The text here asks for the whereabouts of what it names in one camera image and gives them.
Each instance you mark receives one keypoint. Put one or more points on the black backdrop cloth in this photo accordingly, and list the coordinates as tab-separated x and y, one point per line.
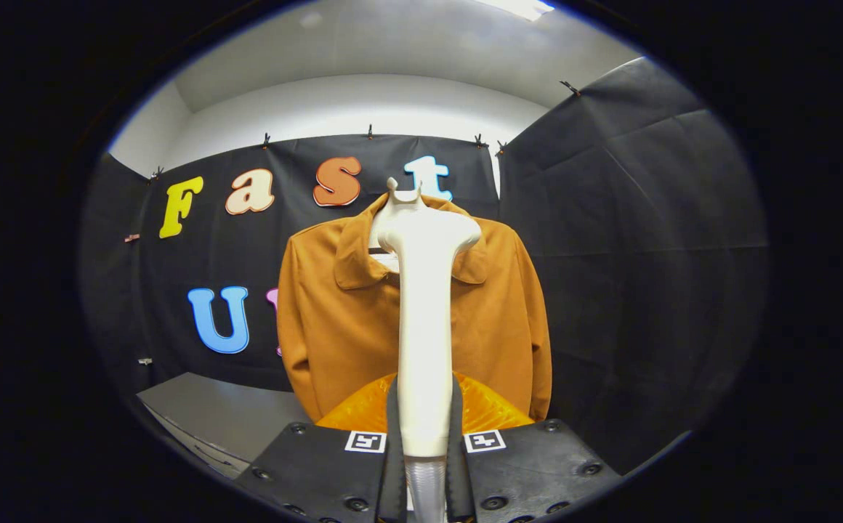
647	254

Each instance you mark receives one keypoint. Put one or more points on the grey cabinet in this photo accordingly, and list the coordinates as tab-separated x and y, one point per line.
225	414

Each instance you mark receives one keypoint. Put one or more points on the orange button shirt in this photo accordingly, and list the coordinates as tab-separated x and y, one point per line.
334	334

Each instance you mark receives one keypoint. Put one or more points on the white clothes hanger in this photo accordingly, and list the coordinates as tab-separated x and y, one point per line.
403	196

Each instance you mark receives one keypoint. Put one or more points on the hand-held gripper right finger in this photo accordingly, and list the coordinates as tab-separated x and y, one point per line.
458	479

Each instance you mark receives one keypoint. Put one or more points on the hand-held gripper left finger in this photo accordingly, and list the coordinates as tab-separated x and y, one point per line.
392	479

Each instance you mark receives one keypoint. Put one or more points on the row of black clips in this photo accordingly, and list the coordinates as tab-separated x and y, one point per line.
370	133

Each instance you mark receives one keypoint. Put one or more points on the white garment steamer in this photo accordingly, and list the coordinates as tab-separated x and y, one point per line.
425	327

